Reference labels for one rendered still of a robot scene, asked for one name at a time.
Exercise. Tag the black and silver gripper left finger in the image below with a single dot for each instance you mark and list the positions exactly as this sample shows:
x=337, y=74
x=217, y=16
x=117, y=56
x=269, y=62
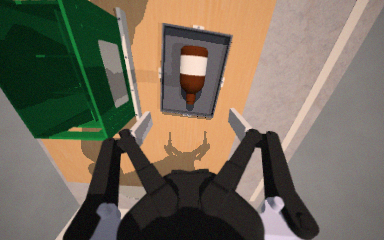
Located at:
x=99, y=217

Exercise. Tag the green plastic crate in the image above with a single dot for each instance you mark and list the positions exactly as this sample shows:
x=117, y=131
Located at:
x=45, y=90

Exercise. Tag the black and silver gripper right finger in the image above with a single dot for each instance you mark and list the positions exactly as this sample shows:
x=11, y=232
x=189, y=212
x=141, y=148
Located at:
x=284, y=215

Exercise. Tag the dark grey tray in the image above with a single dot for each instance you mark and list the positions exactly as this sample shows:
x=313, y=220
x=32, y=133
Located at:
x=173, y=97

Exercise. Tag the brown glass bottle with white label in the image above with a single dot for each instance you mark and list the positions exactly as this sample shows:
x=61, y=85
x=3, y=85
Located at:
x=193, y=63

